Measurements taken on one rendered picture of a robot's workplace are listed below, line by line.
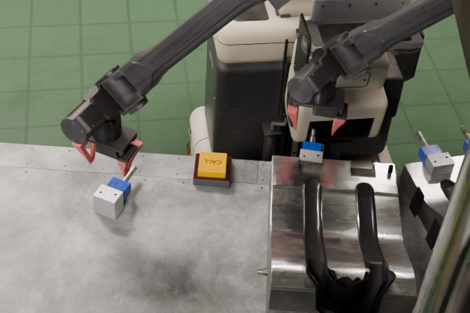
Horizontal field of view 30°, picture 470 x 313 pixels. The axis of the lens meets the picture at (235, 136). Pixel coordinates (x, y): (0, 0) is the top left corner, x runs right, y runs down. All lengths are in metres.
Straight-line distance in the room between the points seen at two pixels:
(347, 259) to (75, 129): 0.55
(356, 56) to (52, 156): 0.72
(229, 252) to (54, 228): 0.36
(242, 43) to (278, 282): 0.91
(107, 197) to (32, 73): 1.70
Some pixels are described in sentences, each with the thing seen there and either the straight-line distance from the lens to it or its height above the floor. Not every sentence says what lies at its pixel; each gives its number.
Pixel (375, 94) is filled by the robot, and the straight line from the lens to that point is 2.18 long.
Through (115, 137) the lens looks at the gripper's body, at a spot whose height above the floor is 1.02.
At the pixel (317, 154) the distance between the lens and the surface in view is 1.92.
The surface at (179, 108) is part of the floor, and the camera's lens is 3.27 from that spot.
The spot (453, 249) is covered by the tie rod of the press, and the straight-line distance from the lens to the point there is 0.84.
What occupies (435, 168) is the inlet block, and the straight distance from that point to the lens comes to 1.92.
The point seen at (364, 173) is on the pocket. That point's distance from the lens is 1.89.
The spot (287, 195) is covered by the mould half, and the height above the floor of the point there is 0.89.
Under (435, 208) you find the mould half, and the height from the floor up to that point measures 0.87.
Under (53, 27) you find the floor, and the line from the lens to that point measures 3.68.
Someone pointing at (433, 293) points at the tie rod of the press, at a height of 1.50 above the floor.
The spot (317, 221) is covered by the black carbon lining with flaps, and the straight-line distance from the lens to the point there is 1.76.
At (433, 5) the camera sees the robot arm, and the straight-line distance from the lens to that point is 1.59.
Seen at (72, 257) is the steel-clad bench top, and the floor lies 0.80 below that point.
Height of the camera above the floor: 2.20
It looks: 44 degrees down
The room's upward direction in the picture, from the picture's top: 4 degrees clockwise
